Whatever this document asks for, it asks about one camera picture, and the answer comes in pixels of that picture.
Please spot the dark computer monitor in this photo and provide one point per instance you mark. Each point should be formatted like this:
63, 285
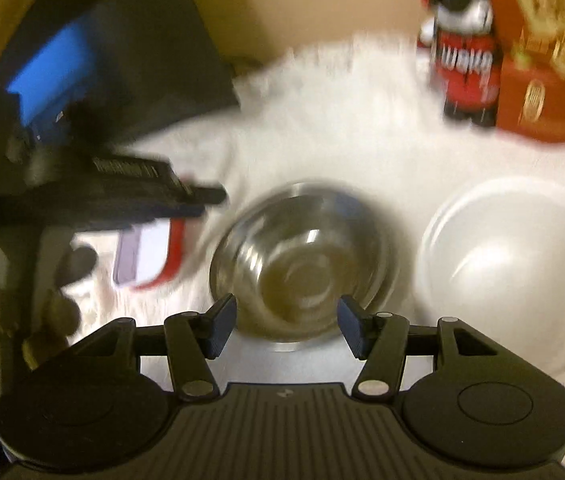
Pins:
162, 60

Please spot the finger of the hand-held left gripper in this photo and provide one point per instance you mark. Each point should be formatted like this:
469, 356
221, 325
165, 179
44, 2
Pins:
202, 195

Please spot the white plastic bowl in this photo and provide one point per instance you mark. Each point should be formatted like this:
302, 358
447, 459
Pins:
507, 280

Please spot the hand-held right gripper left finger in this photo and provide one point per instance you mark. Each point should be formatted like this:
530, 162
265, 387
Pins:
220, 325

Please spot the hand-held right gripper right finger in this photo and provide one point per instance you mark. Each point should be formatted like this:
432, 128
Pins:
355, 325

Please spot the panda figurine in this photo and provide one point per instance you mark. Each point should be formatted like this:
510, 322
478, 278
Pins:
462, 60

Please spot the white fluffy towel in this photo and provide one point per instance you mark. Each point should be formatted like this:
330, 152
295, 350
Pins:
337, 125

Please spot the orange snack bag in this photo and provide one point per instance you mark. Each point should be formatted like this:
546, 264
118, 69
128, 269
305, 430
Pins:
547, 60

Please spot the stainless steel bowl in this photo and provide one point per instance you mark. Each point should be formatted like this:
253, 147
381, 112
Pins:
302, 270

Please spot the red rectangular dish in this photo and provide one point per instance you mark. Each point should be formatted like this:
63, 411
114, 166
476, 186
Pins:
155, 255

